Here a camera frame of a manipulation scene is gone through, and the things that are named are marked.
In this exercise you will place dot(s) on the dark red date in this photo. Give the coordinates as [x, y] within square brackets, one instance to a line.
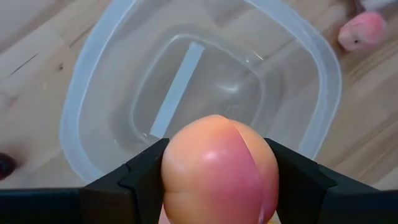
[6, 166]

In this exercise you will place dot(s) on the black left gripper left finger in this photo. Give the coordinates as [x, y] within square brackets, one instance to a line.
[133, 193]

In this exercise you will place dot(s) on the clear plastic tupperware container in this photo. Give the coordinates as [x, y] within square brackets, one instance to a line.
[202, 77]

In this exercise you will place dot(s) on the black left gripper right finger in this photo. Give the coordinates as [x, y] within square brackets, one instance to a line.
[304, 193]

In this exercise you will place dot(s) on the toy peach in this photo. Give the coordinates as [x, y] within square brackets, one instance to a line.
[217, 174]

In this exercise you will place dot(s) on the small pink toy fruit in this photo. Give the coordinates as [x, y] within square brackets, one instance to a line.
[362, 31]

